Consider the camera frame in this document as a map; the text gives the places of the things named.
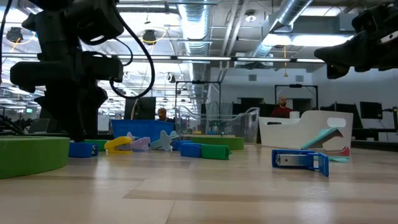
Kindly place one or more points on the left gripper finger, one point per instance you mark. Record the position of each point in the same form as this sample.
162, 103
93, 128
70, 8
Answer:
93, 102
65, 109

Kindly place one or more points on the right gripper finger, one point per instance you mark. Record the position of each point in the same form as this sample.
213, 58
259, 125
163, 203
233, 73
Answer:
348, 43
345, 59

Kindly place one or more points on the green mini stapler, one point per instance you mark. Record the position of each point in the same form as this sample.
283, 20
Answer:
101, 145

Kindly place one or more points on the blue mini stapler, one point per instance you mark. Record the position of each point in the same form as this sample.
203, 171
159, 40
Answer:
81, 150

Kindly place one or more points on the yellow mini stapler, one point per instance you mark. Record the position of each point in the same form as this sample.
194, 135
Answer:
116, 142

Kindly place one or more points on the large green tape roll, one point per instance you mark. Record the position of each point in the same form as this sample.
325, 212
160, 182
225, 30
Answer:
31, 155

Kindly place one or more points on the purple staple remover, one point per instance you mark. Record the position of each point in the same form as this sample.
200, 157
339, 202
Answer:
141, 144

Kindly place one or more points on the blue-grey staple remover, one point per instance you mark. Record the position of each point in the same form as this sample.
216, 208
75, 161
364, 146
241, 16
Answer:
163, 141

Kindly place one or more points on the teal staple remover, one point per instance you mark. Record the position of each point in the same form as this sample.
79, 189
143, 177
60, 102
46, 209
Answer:
317, 138

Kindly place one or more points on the blue and green stapler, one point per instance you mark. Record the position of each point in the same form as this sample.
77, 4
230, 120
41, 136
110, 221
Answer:
214, 152

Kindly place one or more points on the small green tape roll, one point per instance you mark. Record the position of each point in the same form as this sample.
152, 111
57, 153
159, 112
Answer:
224, 142

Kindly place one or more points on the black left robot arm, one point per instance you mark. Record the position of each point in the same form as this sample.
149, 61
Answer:
56, 37

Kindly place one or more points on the white cabinet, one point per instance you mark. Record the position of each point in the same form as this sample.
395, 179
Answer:
104, 123

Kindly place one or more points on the grey office chair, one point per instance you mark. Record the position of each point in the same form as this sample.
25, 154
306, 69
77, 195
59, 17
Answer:
38, 126

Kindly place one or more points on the blue plastic basket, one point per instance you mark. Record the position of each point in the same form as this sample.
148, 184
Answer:
140, 129

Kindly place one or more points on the person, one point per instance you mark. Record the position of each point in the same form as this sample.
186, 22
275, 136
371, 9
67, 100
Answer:
281, 111
161, 114

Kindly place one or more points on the white plastic bin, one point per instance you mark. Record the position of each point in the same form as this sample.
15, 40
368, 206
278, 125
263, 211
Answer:
280, 133

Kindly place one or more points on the round white ceiling sensor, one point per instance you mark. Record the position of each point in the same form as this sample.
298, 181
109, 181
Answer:
250, 17

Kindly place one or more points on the long ceiling light strip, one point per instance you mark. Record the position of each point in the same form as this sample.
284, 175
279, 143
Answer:
202, 58

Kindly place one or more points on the clear plastic bin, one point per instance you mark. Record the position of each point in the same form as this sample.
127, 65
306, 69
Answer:
236, 124

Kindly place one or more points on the black ceiling camera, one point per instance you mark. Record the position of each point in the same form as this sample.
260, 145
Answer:
14, 34
149, 36

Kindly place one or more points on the ribbed silver ventilation duct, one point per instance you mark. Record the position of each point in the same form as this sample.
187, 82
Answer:
194, 25
289, 12

